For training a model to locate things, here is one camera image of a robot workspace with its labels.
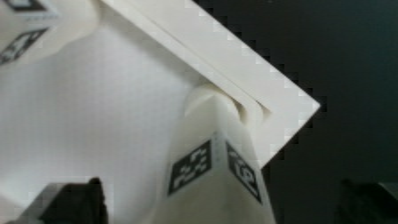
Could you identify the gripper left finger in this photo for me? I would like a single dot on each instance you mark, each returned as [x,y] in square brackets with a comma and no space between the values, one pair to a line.
[68,204]

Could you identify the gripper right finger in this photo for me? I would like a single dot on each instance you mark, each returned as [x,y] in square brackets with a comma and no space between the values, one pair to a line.
[369,203]

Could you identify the white desk leg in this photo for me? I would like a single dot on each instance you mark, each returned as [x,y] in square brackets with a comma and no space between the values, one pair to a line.
[212,190]
[42,25]

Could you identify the white desk top tray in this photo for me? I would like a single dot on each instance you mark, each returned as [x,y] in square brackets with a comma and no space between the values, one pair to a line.
[93,104]

